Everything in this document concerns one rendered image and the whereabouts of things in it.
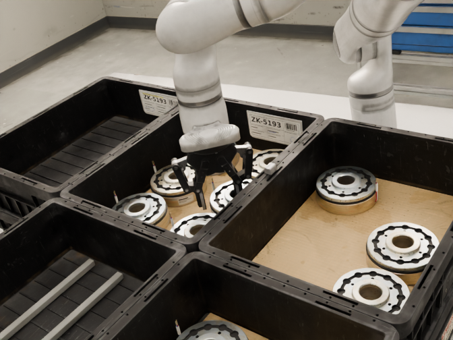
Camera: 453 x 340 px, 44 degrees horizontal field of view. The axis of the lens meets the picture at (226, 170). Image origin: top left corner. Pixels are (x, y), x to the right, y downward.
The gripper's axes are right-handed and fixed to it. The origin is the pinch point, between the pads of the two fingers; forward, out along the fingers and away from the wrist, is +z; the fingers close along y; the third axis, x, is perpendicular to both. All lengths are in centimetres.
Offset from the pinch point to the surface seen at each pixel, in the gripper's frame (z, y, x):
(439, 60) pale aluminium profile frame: 59, -117, -151
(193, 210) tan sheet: 3.6, 5.0, -2.7
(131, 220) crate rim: -6.6, 14.2, 10.3
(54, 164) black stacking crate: 3.8, 33.1, -30.9
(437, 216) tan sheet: 3.7, -32.9, 13.3
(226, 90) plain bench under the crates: 17, -11, -78
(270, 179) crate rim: -6.4, -8.1, 7.4
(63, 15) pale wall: 63, 78, -368
